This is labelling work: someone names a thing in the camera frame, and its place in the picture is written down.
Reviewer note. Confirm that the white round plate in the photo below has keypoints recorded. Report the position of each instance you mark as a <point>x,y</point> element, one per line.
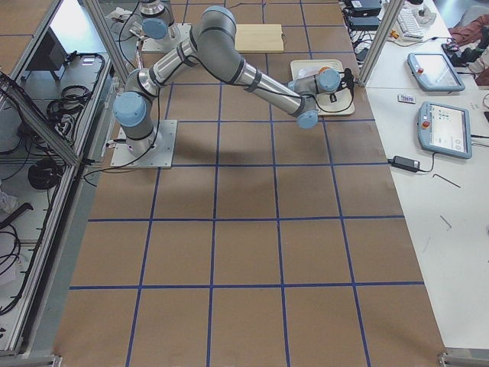
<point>307,71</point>

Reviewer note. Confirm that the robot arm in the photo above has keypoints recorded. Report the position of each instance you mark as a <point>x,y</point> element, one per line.
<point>158,21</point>
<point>211,44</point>

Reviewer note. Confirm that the cream bear tray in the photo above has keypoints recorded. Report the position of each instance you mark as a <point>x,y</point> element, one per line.
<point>332,103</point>

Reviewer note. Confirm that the small printed card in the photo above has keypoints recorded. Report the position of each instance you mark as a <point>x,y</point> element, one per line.
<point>403,98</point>

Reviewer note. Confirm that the black power brick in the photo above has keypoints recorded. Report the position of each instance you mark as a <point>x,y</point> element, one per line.
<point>364,23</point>

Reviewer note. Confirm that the black power adapter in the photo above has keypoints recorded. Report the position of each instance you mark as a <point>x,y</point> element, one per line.
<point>404,163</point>

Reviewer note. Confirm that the bamboo cutting board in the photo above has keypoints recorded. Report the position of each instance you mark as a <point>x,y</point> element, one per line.
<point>259,38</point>

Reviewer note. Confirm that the upper teach pendant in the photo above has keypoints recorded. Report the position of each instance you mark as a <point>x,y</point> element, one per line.
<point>434,72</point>

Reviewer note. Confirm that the teach pendant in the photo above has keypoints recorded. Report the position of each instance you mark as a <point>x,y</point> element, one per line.
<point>444,129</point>
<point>434,72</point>

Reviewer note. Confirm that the white keyboard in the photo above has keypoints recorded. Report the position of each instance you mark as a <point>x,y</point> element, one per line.
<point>408,27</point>

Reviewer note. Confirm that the lower teach pendant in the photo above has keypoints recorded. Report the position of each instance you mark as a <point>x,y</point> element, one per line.
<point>444,129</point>

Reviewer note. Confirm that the hex key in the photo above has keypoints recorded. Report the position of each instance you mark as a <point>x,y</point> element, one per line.
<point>446,180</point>

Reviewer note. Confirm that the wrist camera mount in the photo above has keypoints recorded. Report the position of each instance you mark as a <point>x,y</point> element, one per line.
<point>348,80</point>

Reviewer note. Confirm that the aluminium frame post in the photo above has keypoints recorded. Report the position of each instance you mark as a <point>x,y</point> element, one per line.
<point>387,22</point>

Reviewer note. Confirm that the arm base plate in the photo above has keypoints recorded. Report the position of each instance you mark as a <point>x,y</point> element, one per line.
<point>157,150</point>
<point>160,44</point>

